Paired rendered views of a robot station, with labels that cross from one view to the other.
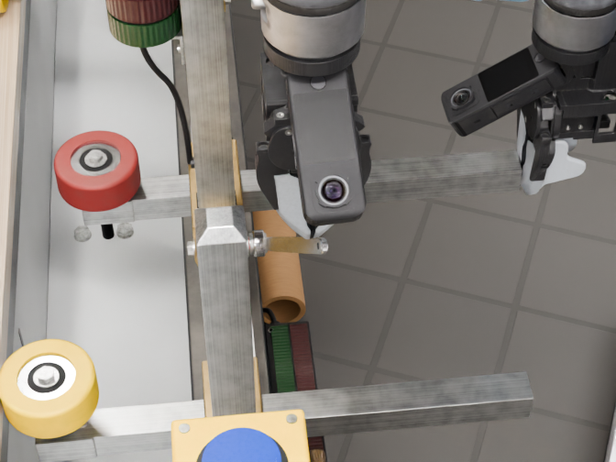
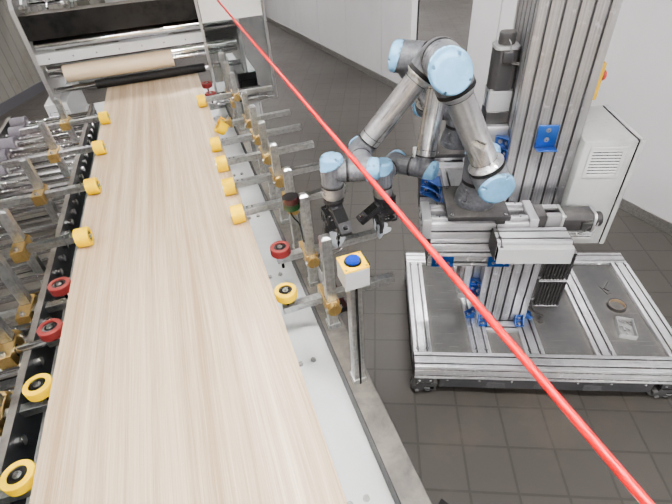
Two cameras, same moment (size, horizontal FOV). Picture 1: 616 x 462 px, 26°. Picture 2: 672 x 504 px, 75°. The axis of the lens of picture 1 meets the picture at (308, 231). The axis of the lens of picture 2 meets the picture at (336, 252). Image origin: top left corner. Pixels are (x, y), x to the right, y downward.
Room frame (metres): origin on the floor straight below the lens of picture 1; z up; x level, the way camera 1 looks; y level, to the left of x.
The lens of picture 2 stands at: (-0.50, 0.24, 1.97)
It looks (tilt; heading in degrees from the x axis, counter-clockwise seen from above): 39 degrees down; 349
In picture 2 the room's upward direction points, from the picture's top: 4 degrees counter-clockwise
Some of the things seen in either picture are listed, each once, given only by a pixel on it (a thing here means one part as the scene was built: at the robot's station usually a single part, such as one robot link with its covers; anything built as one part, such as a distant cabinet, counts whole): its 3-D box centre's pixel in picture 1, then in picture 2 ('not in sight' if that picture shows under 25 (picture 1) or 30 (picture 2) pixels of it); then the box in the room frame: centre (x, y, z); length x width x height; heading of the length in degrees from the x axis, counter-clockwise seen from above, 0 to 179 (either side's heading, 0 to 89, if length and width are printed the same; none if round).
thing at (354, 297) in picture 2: not in sight; (356, 335); (0.36, 0.03, 0.92); 0.05 x 0.04 x 0.45; 6
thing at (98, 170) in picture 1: (102, 195); (281, 256); (0.89, 0.20, 0.85); 0.08 x 0.08 x 0.11
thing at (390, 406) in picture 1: (286, 417); (339, 292); (0.66, 0.02, 0.82); 0.43 x 0.03 x 0.04; 96
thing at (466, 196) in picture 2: not in sight; (476, 189); (0.78, -0.55, 1.09); 0.15 x 0.15 x 0.10
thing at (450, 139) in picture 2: not in sight; (457, 133); (1.25, -0.70, 1.09); 0.15 x 0.15 x 0.10
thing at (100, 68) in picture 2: not in sight; (147, 61); (3.40, 0.90, 1.04); 1.43 x 0.12 x 0.12; 96
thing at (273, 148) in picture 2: not in sight; (280, 189); (1.36, 0.14, 0.89); 0.03 x 0.03 x 0.48; 6
